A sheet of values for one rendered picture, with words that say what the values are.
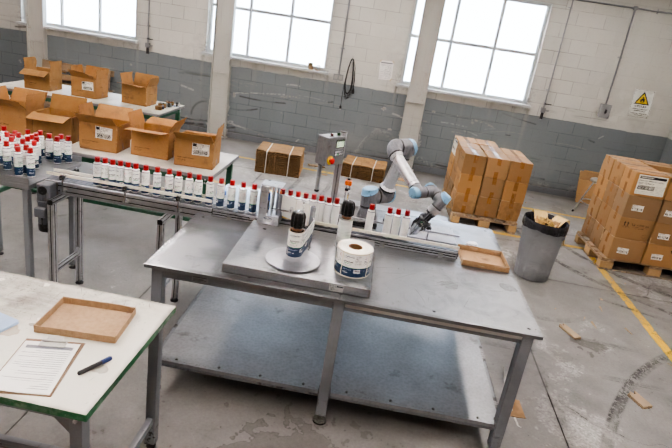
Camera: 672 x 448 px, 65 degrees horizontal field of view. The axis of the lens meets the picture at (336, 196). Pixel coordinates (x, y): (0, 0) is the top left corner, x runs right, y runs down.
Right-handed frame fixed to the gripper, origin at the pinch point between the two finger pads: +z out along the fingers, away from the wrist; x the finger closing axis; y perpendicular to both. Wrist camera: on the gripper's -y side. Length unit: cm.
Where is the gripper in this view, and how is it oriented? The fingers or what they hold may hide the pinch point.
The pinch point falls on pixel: (410, 232)
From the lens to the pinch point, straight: 353.3
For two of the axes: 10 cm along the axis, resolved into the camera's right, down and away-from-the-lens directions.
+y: -1.0, 3.0, -9.5
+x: 7.8, 6.2, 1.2
